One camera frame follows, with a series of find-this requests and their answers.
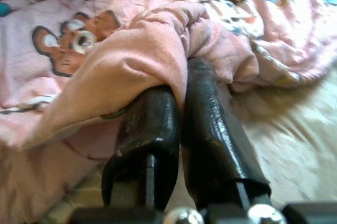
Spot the bed with grey floral sheet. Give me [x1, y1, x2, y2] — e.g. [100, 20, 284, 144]
[42, 60, 337, 224]

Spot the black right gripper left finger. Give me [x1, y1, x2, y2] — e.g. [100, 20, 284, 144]
[101, 85, 182, 209]

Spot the pink cartoon print blanket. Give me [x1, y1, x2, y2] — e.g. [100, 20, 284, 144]
[0, 0, 337, 224]

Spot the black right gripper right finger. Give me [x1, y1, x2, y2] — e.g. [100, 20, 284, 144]
[181, 57, 272, 209]

